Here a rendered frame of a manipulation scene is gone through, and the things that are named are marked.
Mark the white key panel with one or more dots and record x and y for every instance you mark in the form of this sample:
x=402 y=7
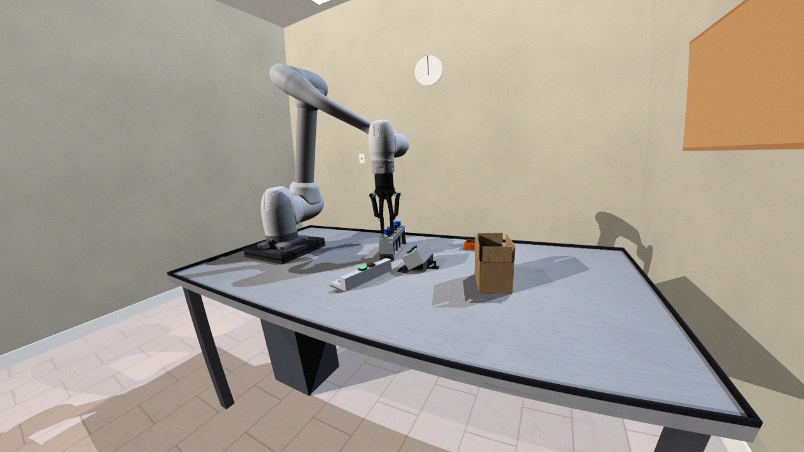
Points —
x=419 y=258

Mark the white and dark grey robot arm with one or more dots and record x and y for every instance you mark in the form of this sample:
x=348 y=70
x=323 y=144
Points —
x=281 y=208

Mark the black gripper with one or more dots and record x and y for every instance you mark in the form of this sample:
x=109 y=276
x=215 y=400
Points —
x=385 y=190

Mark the brown cardboard box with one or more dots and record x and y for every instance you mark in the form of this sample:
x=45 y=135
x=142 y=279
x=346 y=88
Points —
x=494 y=267

